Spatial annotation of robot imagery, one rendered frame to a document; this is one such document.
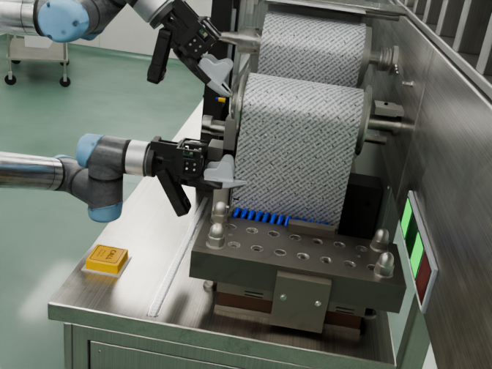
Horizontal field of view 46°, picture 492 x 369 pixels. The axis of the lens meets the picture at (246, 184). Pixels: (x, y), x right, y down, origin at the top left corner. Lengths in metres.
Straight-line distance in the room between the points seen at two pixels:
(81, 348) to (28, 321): 1.40
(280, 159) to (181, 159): 0.20
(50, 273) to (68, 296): 1.70
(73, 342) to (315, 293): 0.48
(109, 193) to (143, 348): 0.34
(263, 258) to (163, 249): 0.32
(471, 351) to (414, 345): 0.96
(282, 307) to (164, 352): 0.24
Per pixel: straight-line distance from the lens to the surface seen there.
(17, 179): 1.28
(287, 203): 1.22
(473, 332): 0.64
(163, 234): 1.38
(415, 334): 1.58
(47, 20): 1.09
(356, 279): 1.08
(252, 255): 1.08
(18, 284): 2.82
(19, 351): 2.46
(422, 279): 0.82
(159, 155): 1.22
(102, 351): 1.20
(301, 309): 1.09
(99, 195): 1.27
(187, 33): 1.16
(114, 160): 1.23
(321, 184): 1.20
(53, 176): 1.32
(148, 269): 1.25
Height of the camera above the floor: 1.59
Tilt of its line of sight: 24 degrees down
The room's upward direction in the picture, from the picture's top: 7 degrees clockwise
